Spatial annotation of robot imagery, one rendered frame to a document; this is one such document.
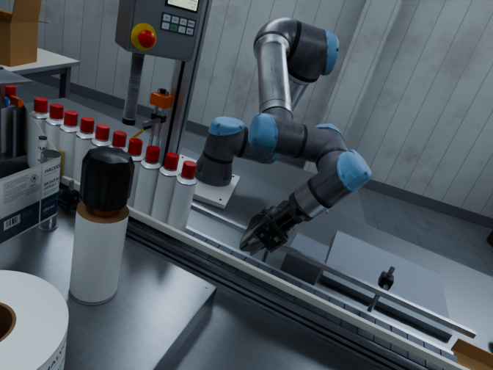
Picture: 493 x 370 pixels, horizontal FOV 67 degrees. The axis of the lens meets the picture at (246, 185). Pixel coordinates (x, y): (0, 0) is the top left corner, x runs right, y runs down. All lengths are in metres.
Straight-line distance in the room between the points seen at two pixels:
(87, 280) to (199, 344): 0.25
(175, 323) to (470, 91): 4.00
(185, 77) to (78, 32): 3.90
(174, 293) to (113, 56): 4.03
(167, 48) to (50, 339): 0.68
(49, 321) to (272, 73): 0.66
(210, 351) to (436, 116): 3.87
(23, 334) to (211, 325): 0.42
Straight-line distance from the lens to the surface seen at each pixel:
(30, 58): 2.80
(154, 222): 0.98
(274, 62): 0.95
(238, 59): 4.21
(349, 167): 0.74
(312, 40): 1.10
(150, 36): 0.92
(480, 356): 1.17
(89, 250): 0.72
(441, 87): 4.34
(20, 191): 0.85
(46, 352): 0.55
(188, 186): 0.91
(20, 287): 0.63
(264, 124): 0.77
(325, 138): 0.82
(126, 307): 0.80
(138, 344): 0.74
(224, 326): 0.87
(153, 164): 0.95
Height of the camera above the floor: 1.45
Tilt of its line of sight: 25 degrees down
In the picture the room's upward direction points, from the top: 17 degrees clockwise
